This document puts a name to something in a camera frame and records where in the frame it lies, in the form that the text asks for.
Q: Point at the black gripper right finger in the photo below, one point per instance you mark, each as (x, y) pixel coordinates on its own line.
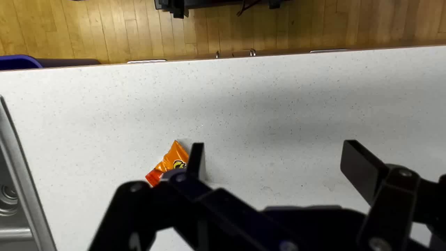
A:
(395, 203)

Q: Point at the orange Cheetos snack bag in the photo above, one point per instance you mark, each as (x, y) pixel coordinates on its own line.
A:
(169, 162)

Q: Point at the blue plastic bin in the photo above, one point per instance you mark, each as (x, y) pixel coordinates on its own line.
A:
(19, 61)

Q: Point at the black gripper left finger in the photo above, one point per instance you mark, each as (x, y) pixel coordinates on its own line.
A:
(140, 213)

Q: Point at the stainless steel double sink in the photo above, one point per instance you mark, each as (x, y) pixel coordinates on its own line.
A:
(15, 199)

